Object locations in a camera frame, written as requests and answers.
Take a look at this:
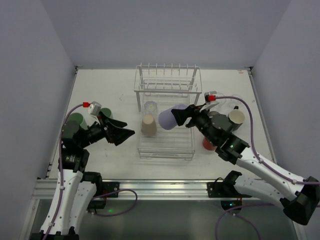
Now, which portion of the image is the aluminium mounting rail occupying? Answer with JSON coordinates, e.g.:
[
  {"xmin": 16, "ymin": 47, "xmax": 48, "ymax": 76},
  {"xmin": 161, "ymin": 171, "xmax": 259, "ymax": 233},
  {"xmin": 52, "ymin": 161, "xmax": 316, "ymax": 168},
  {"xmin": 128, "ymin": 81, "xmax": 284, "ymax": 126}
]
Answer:
[{"xmin": 32, "ymin": 178, "xmax": 296, "ymax": 201}]

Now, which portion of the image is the red ceramic mug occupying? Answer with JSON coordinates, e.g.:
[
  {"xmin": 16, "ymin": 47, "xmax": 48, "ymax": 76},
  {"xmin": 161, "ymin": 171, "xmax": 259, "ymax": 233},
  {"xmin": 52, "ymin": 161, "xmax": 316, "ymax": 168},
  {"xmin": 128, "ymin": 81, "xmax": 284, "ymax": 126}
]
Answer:
[{"xmin": 202, "ymin": 137, "xmax": 217, "ymax": 151}]

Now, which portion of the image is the right black base bracket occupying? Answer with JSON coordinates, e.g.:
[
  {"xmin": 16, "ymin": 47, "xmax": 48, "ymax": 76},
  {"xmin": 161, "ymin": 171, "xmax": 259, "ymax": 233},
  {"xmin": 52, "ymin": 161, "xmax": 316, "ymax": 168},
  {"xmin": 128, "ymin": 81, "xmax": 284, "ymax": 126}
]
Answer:
[{"xmin": 206, "ymin": 174, "xmax": 252, "ymax": 210}]

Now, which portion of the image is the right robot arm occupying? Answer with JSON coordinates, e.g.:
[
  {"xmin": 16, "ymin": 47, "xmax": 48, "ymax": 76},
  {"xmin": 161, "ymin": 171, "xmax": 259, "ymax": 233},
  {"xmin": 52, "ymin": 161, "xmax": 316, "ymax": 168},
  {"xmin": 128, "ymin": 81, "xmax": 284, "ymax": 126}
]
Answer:
[{"xmin": 171, "ymin": 104, "xmax": 320, "ymax": 226}]

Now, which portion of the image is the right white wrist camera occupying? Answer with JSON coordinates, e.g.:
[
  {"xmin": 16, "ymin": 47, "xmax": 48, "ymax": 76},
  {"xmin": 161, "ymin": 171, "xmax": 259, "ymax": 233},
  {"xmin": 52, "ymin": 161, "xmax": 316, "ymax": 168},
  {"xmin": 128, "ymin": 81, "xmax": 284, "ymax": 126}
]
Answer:
[{"xmin": 200, "ymin": 91, "xmax": 219, "ymax": 112}]

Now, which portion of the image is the left black base bracket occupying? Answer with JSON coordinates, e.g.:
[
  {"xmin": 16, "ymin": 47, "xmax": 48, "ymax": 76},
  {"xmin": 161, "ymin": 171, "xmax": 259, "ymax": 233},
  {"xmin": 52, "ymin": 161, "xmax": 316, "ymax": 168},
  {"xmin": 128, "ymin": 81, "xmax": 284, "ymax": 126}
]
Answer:
[{"xmin": 87, "ymin": 181, "xmax": 120, "ymax": 213}]

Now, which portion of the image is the black ceramic mug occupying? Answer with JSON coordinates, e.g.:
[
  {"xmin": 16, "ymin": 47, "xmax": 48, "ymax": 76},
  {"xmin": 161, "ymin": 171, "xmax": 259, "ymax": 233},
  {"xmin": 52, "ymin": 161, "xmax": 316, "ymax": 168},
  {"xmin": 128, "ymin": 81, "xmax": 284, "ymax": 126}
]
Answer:
[{"xmin": 227, "ymin": 106, "xmax": 246, "ymax": 131}]

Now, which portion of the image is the cream and brown cup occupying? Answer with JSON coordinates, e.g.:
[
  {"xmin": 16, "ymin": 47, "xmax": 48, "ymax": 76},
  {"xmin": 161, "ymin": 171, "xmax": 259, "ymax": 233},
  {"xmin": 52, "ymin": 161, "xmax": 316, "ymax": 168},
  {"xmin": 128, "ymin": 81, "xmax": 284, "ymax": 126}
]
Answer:
[{"xmin": 208, "ymin": 111, "xmax": 220, "ymax": 118}]

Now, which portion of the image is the black base bracket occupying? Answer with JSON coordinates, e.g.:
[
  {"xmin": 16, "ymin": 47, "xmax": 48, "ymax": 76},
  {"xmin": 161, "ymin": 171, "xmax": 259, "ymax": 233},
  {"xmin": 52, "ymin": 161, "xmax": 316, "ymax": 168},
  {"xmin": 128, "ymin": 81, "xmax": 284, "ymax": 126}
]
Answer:
[
  {"xmin": 206, "ymin": 174, "xmax": 252, "ymax": 210},
  {"xmin": 87, "ymin": 181, "xmax": 120, "ymax": 213}
]

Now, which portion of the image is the white wire dish rack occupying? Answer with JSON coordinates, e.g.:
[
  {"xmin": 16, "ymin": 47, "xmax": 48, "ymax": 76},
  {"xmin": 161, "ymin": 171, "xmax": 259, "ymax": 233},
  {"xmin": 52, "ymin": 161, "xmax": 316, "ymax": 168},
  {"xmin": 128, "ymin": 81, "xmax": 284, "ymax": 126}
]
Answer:
[{"xmin": 134, "ymin": 63, "xmax": 202, "ymax": 161}]

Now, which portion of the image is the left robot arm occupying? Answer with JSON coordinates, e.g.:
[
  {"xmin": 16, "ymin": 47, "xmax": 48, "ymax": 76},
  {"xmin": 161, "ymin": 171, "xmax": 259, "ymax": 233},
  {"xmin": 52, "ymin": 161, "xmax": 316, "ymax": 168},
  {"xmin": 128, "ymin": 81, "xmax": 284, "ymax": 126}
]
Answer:
[{"xmin": 30, "ymin": 112, "xmax": 135, "ymax": 240}]

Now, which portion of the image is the clear small glass cup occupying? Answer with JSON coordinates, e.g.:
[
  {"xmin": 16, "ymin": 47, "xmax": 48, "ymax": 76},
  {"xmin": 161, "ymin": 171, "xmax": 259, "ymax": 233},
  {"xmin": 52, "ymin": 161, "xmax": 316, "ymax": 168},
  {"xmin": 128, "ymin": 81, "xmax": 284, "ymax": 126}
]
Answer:
[{"xmin": 230, "ymin": 94, "xmax": 243, "ymax": 109}]

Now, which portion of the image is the large green plastic cup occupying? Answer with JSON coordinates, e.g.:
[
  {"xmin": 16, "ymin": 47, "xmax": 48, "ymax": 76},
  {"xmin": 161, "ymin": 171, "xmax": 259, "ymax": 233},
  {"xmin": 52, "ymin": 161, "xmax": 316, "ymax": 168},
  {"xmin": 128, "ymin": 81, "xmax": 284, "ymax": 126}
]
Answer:
[{"xmin": 66, "ymin": 112, "xmax": 88, "ymax": 130}]

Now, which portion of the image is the beige plastic cup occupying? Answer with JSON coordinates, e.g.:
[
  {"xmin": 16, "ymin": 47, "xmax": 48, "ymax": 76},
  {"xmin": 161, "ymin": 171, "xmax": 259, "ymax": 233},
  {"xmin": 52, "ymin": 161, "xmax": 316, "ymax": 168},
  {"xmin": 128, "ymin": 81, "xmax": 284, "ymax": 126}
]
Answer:
[{"xmin": 141, "ymin": 114, "xmax": 157, "ymax": 137}]

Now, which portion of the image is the small green plastic cup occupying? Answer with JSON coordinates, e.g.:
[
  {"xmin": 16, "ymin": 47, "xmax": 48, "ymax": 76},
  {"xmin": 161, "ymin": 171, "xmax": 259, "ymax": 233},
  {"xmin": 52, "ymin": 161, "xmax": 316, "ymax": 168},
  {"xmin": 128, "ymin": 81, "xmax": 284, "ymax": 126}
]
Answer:
[{"xmin": 100, "ymin": 107, "xmax": 113, "ymax": 119}]

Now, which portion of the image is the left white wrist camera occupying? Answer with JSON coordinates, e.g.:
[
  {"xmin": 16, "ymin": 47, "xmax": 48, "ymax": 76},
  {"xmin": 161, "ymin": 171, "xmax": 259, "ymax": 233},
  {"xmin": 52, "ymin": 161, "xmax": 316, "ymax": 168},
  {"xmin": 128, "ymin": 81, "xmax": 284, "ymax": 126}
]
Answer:
[{"xmin": 87, "ymin": 101, "xmax": 102, "ymax": 122}]

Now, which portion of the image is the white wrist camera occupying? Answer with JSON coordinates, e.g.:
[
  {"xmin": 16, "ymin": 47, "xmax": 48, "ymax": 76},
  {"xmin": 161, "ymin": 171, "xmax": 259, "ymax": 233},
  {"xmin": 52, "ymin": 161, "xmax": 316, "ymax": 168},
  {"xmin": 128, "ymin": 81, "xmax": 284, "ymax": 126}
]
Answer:
[
  {"xmin": 87, "ymin": 101, "xmax": 102, "ymax": 122},
  {"xmin": 200, "ymin": 91, "xmax": 219, "ymax": 112}
]

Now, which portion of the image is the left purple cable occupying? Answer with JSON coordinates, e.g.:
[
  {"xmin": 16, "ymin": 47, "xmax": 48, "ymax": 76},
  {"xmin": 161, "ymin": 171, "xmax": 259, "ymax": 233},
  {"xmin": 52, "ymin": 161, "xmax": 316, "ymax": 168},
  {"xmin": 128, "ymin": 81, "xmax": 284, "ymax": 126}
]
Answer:
[{"xmin": 43, "ymin": 101, "xmax": 138, "ymax": 240}]

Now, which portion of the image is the lavender plastic cup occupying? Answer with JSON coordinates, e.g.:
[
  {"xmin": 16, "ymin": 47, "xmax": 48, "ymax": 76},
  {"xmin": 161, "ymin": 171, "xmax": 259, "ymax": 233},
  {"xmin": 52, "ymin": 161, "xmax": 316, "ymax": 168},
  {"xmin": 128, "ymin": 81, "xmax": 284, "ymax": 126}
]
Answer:
[{"xmin": 158, "ymin": 103, "xmax": 187, "ymax": 130}]

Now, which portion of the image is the clear faceted glass cup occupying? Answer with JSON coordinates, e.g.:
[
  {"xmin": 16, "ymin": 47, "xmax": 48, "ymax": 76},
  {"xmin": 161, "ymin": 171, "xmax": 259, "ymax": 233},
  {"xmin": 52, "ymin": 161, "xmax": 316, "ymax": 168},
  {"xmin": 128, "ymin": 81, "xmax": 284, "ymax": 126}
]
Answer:
[{"xmin": 143, "ymin": 100, "xmax": 158, "ymax": 118}]

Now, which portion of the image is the clear ribbed glass cup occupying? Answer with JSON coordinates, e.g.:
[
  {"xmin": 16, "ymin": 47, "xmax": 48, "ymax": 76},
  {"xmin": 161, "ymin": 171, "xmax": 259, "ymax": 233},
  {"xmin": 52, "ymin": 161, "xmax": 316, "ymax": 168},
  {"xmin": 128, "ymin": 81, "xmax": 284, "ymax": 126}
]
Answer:
[{"xmin": 211, "ymin": 92, "xmax": 227, "ymax": 113}]

